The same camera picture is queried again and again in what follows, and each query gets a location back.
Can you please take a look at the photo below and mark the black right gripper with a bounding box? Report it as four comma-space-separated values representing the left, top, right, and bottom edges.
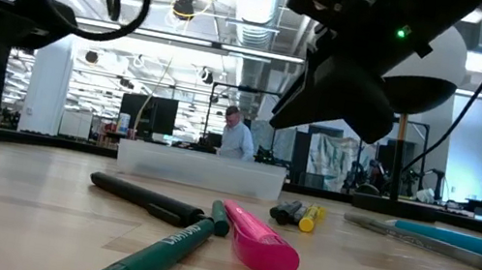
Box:
268, 17, 435, 154

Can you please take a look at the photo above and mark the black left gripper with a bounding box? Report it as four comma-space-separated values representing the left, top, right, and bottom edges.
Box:
0, 0, 83, 135

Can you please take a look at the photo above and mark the grey pen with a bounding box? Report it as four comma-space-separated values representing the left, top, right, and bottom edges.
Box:
338, 211, 482, 270
292, 203, 310, 228

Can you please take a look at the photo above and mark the yellow highlighter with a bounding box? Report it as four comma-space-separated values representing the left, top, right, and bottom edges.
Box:
296, 200, 329, 237

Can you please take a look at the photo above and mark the dark teal pen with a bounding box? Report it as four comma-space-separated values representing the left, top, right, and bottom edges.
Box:
267, 199, 290, 221

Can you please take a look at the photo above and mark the black marker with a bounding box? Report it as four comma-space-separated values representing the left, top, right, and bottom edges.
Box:
275, 196, 306, 230

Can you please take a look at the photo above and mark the clear supply box grey lid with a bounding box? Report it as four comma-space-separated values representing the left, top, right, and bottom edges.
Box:
112, 136, 289, 205

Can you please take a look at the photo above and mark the fat pink highlighter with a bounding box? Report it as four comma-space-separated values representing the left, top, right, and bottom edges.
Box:
212, 198, 310, 270

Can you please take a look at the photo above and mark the dark green marker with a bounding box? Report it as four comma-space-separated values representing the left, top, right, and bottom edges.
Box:
205, 198, 235, 240

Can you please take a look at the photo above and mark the blue marker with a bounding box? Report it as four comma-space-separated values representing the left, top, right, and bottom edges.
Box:
379, 216, 482, 269

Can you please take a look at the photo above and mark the black pen with clip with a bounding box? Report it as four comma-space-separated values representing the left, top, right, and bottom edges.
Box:
84, 169, 209, 232

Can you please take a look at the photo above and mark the green crayon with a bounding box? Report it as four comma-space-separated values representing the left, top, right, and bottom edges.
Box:
88, 199, 219, 270

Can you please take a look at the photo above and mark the patterned tarp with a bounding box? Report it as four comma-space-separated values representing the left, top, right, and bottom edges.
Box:
302, 131, 364, 195

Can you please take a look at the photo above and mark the white square pillar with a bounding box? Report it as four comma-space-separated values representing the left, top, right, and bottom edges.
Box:
17, 29, 78, 139

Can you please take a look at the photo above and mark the white cabinet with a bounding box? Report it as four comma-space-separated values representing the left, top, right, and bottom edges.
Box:
57, 107, 95, 141

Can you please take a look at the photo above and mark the person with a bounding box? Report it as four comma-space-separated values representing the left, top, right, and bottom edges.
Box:
216, 104, 262, 163

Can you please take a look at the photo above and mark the white and blue can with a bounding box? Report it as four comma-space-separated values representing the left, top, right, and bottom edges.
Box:
115, 110, 133, 136

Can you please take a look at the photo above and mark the black computer monitor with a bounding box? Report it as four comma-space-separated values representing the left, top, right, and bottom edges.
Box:
115, 90, 180, 145

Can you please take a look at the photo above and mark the black ceiling device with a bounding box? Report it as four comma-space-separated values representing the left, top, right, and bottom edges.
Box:
170, 0, 198, 24

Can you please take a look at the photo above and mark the silver ventilation duct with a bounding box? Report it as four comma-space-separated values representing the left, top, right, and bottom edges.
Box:
214, 0, 294, 112

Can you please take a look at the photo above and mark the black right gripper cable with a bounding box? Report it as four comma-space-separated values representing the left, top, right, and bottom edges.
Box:
404, 0, 482, 187

